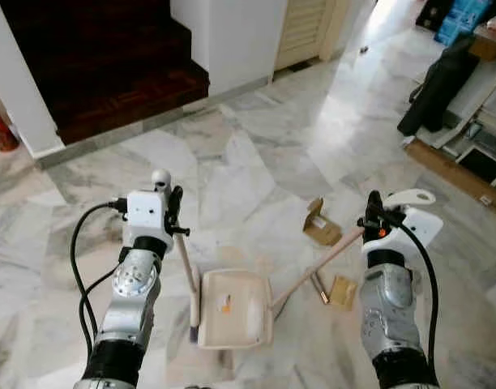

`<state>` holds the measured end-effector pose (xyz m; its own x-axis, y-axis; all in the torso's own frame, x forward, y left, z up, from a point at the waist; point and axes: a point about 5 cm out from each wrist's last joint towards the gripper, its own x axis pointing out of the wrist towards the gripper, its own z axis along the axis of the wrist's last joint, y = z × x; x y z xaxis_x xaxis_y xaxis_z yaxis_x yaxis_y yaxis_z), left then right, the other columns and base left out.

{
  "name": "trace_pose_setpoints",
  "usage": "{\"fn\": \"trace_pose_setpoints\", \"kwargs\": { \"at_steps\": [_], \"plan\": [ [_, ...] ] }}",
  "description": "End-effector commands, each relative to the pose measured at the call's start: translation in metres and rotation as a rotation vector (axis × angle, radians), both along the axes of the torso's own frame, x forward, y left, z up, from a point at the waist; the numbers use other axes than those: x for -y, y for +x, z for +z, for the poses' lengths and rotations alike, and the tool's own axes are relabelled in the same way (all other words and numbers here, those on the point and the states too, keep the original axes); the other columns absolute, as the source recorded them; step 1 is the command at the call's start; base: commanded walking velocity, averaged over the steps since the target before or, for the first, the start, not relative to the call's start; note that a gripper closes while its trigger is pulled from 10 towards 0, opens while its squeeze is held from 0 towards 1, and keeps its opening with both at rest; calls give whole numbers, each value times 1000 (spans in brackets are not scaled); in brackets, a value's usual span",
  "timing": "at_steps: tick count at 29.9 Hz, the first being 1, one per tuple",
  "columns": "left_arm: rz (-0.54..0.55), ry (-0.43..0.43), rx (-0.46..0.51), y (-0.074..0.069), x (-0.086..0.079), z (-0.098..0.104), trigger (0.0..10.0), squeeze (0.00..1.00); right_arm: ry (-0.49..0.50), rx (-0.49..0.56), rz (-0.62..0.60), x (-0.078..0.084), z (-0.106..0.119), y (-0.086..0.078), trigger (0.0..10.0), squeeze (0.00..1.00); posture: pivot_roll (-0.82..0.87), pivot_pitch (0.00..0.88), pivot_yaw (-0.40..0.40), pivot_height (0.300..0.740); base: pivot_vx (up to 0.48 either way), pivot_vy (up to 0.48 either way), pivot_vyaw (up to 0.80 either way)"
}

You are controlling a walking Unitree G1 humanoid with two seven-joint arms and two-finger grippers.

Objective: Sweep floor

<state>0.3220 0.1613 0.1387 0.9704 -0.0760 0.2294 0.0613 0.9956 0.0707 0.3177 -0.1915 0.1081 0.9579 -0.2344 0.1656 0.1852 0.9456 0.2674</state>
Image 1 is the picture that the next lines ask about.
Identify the wooden broom with white knob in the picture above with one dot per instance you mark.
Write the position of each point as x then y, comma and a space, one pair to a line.
194, 300

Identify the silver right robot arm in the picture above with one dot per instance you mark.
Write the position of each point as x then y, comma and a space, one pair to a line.
390, 316

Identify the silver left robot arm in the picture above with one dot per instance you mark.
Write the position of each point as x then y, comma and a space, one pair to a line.
130, 300

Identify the small open cardboard box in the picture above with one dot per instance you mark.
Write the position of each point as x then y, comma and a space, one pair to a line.
321, 227

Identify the long wooden board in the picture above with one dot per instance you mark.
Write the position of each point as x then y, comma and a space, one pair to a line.
455, 174

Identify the small orange scrap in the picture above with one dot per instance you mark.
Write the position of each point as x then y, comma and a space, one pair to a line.
225, 304

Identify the tall black bag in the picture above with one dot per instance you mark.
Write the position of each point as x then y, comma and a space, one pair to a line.
438, 89

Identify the white shelf unit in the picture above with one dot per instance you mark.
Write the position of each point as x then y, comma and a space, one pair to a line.
475, 97

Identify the dark wooden stair landing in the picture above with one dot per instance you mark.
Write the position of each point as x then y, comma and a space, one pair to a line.
102, 65

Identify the beige wooden door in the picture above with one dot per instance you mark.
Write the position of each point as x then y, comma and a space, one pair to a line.
305, 32

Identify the red orange canister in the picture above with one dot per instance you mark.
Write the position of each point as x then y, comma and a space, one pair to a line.
1, 130

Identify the brown cardboard carton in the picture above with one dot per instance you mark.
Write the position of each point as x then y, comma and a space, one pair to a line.
487, 46

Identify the small black case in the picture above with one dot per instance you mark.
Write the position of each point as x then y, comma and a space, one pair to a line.
434, 12

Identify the blue plastic pack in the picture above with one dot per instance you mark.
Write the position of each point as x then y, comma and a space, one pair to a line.
463, 16

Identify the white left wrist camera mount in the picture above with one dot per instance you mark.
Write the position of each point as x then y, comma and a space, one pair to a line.
147, 215

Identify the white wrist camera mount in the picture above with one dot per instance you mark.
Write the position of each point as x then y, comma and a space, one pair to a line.
422, 227
147, 215

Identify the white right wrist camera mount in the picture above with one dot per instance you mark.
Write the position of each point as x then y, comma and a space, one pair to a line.
422, 227

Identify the black panel with white frame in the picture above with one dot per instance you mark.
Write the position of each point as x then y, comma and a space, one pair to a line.
483, 164

